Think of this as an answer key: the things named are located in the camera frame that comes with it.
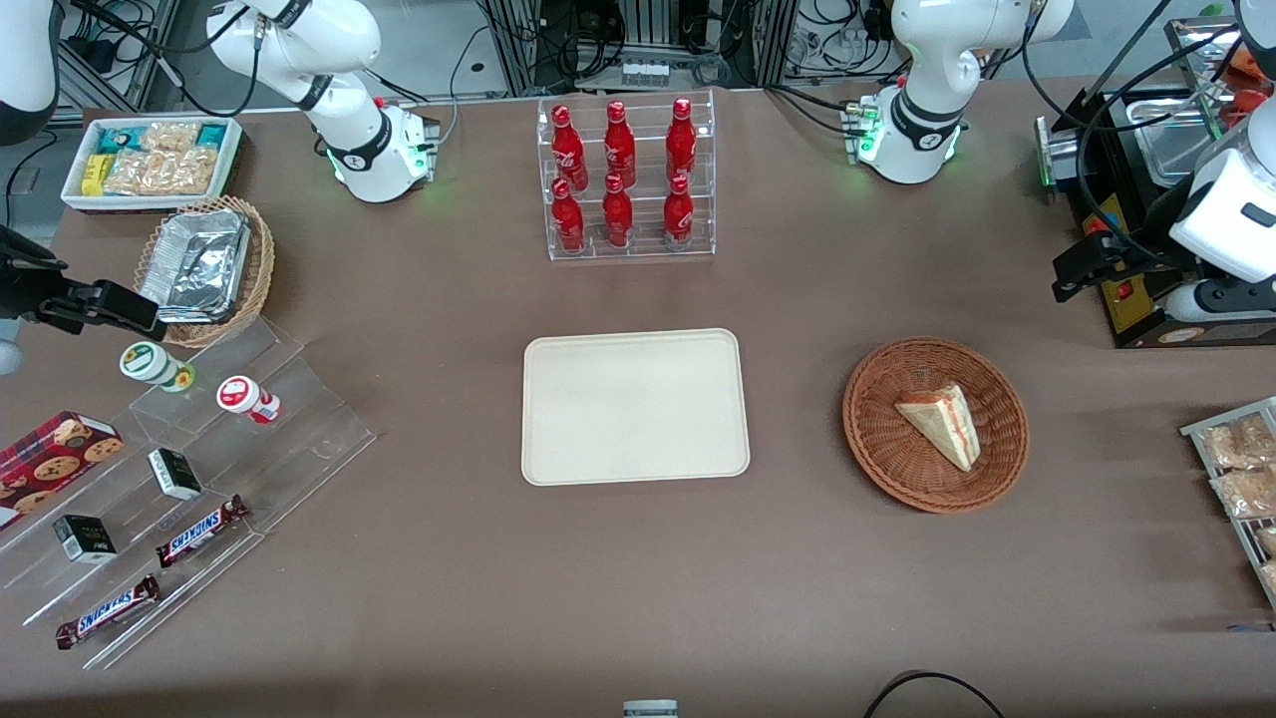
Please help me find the triangular sandwich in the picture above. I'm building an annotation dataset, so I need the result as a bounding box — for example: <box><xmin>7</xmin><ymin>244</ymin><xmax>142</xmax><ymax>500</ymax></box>
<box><xmin>894</xmin><ymin>384</ymin><xmax>982</xmax><ymax>473</ymax></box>

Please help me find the tan oval wicker basket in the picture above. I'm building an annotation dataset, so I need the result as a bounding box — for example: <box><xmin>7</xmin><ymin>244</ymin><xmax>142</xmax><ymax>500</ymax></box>
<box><xmin>134</xmin><ymin>194</ymin><xmax>276</xmax><ymax>349</ymax></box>

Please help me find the round brown wicker basket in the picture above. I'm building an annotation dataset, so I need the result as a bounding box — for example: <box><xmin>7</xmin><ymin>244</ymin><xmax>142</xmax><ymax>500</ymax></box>
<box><xmin>842</xmin><ymin>337</ymin><xmax>1030</xmax><ymax>515</ymax></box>

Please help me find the cream rectangular plastic tray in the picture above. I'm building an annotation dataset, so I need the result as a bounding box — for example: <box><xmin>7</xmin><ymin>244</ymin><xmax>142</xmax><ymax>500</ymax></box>
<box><xmin>521</xmin><ymin>328</ymin><xmax>752</xmax><ymax>488</ymax></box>

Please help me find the black food warmer machine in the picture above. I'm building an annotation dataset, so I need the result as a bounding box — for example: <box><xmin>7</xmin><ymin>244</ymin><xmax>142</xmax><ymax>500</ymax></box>
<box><xmin>1035</xmin><ymin>15</ymin><xmax>1276</xmax><ymax>350</ymax></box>

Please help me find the green lid yogurt cup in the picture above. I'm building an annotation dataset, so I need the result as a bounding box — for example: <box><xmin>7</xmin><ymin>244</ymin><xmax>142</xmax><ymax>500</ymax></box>
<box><xmin>119</xmin><ymin>341</ymin><xmax>197</xmax><ymax>394</ymax></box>

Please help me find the aluminium foil container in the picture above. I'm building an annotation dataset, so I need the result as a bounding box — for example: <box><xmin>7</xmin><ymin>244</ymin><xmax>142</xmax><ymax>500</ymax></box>
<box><xmin>139</xmin><ymin>207</ymin><xmax>251</xmax><ymax>326</ymax></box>

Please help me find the white rectangular snack bin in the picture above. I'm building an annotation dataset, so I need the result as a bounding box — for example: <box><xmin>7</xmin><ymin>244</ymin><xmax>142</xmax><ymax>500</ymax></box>
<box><xmin>60</xmin><ymin>116</ymin><xmax>244</xmax><ymax>215</ymax></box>

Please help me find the silver metal block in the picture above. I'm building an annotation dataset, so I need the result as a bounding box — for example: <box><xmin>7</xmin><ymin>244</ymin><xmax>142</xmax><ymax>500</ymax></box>
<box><xmin>1034</xmin><ymin>114</ymin><xmax>1086</xmax><ymax>197</ymax></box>

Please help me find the red cookie box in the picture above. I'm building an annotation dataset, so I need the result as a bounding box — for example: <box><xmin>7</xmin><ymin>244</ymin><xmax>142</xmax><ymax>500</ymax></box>
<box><xmin>0</xmin><ymin>410</ymin><xmax>125</xmax><ymax>532</ymax></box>

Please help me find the steel pan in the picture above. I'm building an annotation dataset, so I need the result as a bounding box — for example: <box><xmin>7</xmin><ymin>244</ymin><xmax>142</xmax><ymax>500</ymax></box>
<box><xmin>1123</xmin><ymin>87</ymin><xmax>1214</xmax><ymax>189</ymax></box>

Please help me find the grey metal display rack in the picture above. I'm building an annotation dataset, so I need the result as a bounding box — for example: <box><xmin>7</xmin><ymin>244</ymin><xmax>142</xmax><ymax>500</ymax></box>
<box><xmin>1179</xmin><ymin>396</ymin><xmax>1276</xmax><ymax>611</ymax></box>

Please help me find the red lid yogurt cup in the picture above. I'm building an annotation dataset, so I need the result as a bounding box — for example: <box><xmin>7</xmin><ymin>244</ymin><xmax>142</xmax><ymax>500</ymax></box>
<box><xmin>215</xmin><ymin>375</ymin><xmax>283</xmax><ymax>426</ymax></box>

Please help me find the large clear bag of crackers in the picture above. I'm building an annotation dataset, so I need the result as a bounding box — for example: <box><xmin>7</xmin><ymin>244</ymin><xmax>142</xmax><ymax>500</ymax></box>
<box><xmin>104</xmin><ymin>148</ymin><xmax>218</xmax><ymax>196</ymax></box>

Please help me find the small black carton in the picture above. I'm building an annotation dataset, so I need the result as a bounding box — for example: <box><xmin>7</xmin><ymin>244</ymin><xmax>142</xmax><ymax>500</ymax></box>
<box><xmin>51</xmin><ymin>514</ymin><xmax>119</xmax><ymax>565</ymax></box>
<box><xmin>147</xmin><ymin>448</ymin><xmax>204</xmax><ymax>502</ymax></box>

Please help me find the small clear bag of crackers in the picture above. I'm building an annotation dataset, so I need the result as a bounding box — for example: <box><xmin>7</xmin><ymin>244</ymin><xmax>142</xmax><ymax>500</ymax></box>
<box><xmin>139</xmin><ymin>121</ymin><xmax>201</xmax><ymax>154</ymax></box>

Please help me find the clear acrylic stepped stand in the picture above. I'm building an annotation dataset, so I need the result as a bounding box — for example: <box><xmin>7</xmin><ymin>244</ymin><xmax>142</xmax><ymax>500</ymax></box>
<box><xmin>0</xmin><ymin>316</ymin><xmax>378</xmax><ymax>672</ymax></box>

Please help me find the Snickers chocolate bar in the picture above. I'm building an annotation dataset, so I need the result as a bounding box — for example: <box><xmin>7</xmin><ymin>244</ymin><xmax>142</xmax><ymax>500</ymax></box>
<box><xmin>54</xmin><ymin>574</ymin><xmax>161</xmax><ymax>651</ymax></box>
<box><xmin>155</xmin><ymin>494</ymin><xmax>251</xmax><ymax>570</ymax></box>

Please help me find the red cola bottle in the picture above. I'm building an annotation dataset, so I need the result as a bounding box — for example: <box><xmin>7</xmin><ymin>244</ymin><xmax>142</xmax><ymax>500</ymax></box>
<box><xmin>550</xmin><ymin>178</ymin><xmax>587</xmax><ymax>254</ymax></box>
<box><xmin>601</xmin><ymin>174</ymin><xmax>635</xmax><ymax>249</ymax></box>
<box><xmin>551</xmin><ymin>105</ymin><xmax>589</xmax><ymax>192</ymax></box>
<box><xmin>603</xmin><ymin>100</ymin><xmax>637</xmax><ymax>190</ymax></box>
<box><xmin>665</xmin><ymin>97</ymin><xmax>698</xmax><ymax>187</ymax></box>
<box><xmin>662</xmin><ymin>175</ymin><xmax>696</xmax><ymax>251</ymax></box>

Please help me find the clear acrylic bottle rack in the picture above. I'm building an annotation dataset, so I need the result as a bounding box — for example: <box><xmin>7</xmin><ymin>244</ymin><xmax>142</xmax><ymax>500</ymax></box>
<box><xmin>536</xmin><ymin>89</ymin><xmax>717</xmax><ymax>263</ymax></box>

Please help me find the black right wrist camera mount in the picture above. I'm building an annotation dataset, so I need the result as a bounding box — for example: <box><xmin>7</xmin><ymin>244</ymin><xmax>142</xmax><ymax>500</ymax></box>
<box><xmin>0</xmin><ymin>226</ymin><xmax>67</xmax><ymax>323</ymax></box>

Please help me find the black cable loop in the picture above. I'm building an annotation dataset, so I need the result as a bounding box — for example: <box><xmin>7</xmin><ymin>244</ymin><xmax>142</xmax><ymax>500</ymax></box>
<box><xmin>861</xmin><ymin>670</ymin><xmax>1009</xmax><ymax>718</ymax></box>

